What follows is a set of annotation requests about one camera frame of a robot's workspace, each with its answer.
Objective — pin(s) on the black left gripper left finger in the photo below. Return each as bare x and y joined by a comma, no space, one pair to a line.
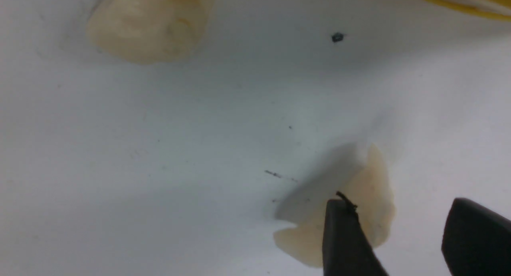
345,248

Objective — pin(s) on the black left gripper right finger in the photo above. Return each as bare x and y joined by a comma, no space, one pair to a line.
476,241

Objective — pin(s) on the white dumpling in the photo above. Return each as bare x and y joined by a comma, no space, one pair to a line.
149,31
361,174

